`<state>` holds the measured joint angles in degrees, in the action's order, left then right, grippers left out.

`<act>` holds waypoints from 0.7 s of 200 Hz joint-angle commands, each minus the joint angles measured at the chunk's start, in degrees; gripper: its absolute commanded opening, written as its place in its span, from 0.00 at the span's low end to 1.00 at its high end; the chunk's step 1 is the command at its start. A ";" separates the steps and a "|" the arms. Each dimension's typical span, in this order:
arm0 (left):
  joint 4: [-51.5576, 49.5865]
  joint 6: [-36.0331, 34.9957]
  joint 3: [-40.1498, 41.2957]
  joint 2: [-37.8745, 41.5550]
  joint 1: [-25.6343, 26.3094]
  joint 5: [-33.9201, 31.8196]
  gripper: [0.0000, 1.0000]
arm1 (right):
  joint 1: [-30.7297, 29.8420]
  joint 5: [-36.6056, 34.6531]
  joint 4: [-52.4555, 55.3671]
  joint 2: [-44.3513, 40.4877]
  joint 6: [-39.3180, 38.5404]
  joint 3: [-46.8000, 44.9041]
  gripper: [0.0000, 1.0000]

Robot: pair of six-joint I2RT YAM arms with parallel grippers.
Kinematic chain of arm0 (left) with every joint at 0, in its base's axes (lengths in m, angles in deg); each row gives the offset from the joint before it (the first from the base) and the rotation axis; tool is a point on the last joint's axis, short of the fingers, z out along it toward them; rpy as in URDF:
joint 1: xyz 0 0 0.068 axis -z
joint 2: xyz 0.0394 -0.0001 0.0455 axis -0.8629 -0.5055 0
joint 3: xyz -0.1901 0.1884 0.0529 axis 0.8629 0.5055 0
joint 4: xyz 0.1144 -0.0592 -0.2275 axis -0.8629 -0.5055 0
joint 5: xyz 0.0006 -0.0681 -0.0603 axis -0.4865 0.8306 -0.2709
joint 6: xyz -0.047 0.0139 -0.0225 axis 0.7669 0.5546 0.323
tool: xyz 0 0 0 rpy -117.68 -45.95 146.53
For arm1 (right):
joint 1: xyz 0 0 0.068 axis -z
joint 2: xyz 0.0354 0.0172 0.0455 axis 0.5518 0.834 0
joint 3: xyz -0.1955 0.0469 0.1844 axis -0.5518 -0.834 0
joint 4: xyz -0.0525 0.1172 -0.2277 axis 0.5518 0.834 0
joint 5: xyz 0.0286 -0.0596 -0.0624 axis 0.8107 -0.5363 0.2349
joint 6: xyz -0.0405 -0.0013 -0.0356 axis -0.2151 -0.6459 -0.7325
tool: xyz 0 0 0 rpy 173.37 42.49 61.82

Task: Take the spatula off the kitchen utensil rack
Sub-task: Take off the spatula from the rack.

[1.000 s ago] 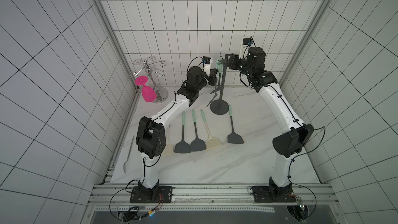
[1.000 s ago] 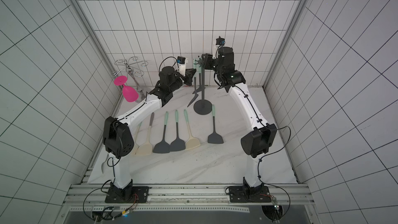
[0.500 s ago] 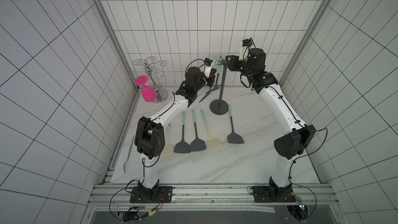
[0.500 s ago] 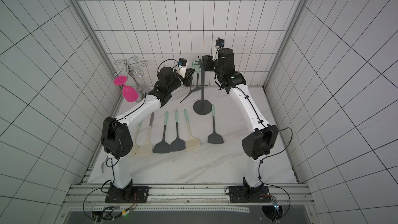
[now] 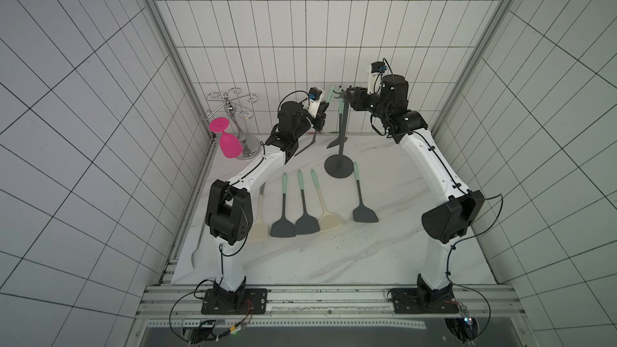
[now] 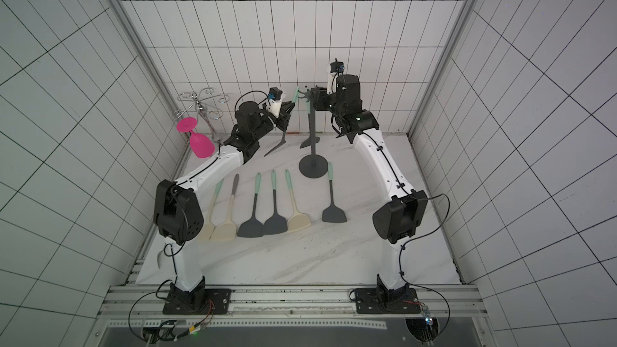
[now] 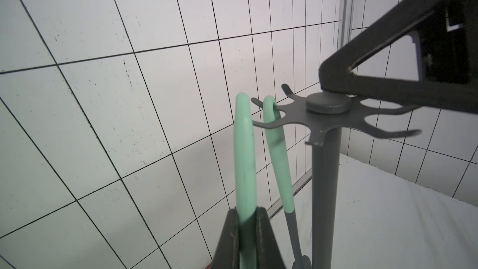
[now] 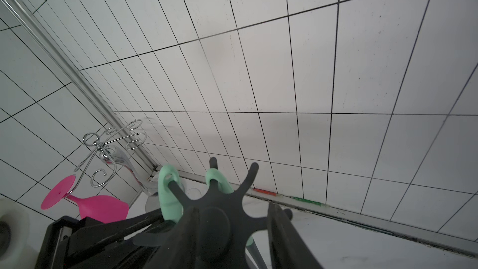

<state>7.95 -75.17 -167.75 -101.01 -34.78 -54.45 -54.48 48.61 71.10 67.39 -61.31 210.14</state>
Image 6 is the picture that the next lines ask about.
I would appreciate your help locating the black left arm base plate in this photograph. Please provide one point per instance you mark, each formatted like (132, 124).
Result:
(199, 302)

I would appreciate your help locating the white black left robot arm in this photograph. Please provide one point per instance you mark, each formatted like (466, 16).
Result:
(177, 212)

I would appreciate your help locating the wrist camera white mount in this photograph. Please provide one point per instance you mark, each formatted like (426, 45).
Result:
(274, 101)
(337, 68)

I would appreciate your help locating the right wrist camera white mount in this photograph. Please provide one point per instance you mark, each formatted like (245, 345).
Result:
(337, 68)

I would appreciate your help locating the cream spatula grey handle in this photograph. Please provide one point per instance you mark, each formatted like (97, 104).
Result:
(226, 231)

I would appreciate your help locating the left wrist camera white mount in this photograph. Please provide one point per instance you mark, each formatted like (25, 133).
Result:
(274, 101)

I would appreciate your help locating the electronics board with green led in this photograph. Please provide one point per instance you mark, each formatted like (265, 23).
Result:
(166, 332)

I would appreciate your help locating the cream spatula mint handle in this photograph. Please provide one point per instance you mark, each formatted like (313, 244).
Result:
(208, 226)

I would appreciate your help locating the chrome wine glass rack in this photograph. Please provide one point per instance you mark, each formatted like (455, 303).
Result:
(205, 104)

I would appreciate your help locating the dark grey utensil rack stand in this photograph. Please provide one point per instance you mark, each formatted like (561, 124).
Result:
(313, 165)

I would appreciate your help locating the aluminium mounting rail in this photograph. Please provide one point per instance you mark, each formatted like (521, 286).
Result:
(136, 303)

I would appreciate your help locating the grey slotted turner mint handle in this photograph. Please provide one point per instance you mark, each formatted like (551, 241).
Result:
(295, 100)

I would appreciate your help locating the grey spatula mint handle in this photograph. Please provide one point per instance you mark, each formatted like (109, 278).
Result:
(332, 213)
(253, 228)
(276, 224)

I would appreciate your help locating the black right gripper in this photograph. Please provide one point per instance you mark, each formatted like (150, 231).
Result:
(320, 97)

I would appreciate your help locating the pink plastic wine glass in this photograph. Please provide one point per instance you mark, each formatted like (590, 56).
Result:
(201, 145)

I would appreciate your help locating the cream turner mint handle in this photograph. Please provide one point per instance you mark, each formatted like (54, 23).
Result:
(298, 221)

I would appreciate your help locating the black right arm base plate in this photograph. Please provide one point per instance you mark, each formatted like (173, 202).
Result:
(376, 301)

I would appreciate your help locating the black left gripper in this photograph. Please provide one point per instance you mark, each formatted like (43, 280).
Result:
(286, 116)

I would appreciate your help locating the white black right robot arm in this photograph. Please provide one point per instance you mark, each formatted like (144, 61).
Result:
(403, 207)

